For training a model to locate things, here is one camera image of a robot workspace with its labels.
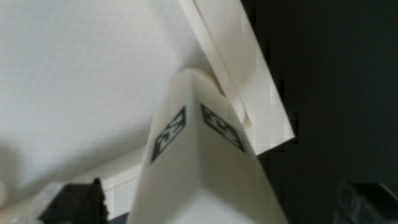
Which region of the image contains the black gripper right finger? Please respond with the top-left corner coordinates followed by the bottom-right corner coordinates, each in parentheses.
top-left (334, 182), bottom-right (398, 224)

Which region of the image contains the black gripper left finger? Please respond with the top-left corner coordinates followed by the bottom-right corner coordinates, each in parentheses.
top-left (38, 179), bottom-right (109, 224)

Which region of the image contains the white leg with tag middle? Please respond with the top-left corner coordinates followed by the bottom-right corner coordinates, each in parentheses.
top-left (128, 69), bottom-right (288, 224)

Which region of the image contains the white desk top tray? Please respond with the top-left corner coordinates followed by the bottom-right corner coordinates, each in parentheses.
top-left (0, 0), bottom-right (294, 224)

